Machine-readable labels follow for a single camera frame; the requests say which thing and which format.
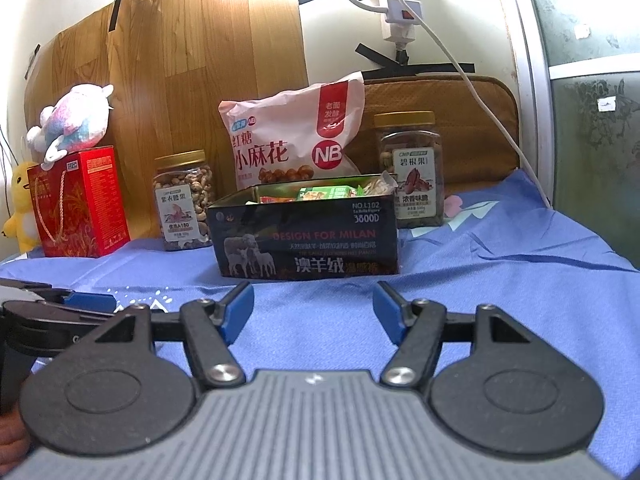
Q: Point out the pecan jar with gold lid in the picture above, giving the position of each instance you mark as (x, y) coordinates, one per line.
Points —
(412, 175)

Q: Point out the orange snack packet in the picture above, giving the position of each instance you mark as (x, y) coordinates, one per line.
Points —
(277, 199)

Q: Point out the pink snack bag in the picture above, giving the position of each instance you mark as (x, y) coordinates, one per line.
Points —
(295, 130)

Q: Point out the wood grain board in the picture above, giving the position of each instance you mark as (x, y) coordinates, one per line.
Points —
(200, 60)

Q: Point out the brown cushion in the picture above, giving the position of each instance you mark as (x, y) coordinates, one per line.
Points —
(480, 125)

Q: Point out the yellow duck plush toy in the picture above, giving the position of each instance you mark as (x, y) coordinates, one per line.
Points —
(22, 195)

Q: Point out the glass door with grey frame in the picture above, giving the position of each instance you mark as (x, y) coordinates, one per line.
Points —
(585, 110)

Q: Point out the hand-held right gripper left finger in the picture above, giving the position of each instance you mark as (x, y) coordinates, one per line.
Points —
(237, 312)

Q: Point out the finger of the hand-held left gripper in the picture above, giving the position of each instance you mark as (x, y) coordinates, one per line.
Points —
(90, 304)
(45, 330)

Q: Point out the beige snack packet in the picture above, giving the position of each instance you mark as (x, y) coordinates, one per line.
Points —
(377, 184)

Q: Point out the white power strip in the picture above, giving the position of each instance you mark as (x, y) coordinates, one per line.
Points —
(400, 5)

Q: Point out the black tape cross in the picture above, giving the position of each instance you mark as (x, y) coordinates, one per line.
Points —
(400, 62)

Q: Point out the blue printed blanket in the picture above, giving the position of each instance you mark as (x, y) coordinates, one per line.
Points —
(500, 285)

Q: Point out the green snack packet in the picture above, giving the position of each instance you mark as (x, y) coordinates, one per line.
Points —
(327, 192)

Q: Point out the cashew jar with gold lid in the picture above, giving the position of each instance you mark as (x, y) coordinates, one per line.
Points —
(182, 200)

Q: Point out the red gift box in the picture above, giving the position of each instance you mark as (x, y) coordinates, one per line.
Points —
(80, 200)

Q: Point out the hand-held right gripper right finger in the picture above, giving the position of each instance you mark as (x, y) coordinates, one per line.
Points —
(390, 315)

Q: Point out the dark printed cardboard box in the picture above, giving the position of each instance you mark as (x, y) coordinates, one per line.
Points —
(310, 240)

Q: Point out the pastel plush toy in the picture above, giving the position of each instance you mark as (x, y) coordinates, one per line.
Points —
(75, 120)

